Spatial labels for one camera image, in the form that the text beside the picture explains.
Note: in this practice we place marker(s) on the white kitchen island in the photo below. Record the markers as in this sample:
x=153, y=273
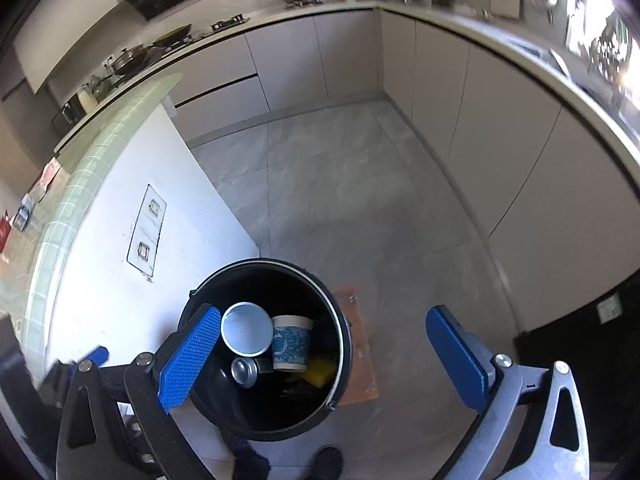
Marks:
x=200, y=210

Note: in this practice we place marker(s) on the yellow sponge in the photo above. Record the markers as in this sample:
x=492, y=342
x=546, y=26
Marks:
x=320, y=370

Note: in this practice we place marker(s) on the black appliance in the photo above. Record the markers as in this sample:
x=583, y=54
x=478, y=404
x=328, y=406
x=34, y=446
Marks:
x=617, y=360

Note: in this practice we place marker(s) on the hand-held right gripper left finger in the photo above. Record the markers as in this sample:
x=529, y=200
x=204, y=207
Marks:
x=190, y=355

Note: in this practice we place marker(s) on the black shoe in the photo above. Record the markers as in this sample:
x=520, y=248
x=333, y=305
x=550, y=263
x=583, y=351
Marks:
x=250, y=462
x=326, y=462

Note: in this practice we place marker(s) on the green checked tablecloth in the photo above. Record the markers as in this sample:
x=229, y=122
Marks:
x=85, y=170

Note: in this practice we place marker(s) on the kitchen window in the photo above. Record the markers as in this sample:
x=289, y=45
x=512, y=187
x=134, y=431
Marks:
x=605, y=35

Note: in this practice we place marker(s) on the teal ceramic jar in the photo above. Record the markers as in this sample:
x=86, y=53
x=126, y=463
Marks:
x=100, y=86

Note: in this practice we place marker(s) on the white electric kettle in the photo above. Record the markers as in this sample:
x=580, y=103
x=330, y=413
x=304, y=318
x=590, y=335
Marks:
x=86, y=97

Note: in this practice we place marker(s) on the black gas stove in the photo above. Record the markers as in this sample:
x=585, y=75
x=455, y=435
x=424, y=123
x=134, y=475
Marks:
x=230, y=22

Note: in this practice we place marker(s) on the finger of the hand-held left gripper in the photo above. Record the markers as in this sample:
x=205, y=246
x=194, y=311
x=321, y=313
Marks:
x=99, y=354

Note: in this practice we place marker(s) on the beige upper cabinet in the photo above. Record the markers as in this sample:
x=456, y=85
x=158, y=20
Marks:
x=60, y=45

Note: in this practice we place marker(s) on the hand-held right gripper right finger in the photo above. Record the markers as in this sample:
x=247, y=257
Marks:
x=452, y=355

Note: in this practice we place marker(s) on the black trash bin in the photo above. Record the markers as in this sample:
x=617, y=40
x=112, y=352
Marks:
x=290, y=285

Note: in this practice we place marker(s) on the socket panel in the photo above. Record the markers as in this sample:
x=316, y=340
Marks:
x=156, y=206

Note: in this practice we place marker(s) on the brown wooden board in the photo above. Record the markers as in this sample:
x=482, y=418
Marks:
x=362, y=360

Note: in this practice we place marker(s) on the black microwave oven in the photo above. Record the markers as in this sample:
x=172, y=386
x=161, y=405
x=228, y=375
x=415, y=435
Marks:
x=70, y=110

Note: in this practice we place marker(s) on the metal can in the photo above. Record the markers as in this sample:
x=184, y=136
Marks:
x=244, y=372

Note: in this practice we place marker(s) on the blue patterned paper cup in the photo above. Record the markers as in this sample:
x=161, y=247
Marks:
x=290, y=345

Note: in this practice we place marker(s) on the white blue box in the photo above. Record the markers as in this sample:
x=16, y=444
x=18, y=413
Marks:
x=22, y=215

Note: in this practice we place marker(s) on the dark wok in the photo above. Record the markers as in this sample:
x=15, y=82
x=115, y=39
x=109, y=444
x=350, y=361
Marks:
x=172, y=35

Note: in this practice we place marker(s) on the blue plastic cup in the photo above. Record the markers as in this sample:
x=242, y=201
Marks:
x=245, y=330

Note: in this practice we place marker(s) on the lidded frying pan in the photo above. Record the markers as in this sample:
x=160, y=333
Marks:
x=130, y=60

